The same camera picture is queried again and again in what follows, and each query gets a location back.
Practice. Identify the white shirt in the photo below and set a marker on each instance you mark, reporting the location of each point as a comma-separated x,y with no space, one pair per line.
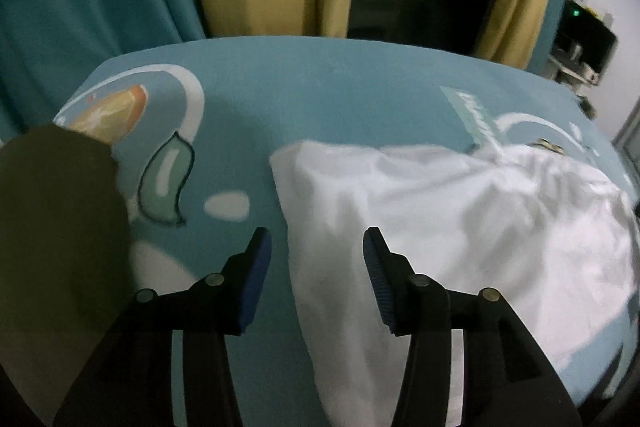
475,232

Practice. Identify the black computer monitor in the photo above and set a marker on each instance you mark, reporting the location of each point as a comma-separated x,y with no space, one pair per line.
587,39

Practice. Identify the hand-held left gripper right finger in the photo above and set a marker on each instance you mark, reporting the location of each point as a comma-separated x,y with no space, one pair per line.
380,282

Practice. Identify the teal printed bed sheet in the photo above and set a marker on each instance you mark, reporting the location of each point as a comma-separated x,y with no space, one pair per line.
300,97

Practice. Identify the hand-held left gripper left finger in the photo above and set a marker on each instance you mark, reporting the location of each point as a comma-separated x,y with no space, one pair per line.
254,287

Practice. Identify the olive green cloth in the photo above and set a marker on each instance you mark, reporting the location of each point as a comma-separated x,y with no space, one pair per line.
55,232

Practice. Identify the white desk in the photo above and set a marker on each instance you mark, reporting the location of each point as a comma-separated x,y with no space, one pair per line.
570,79

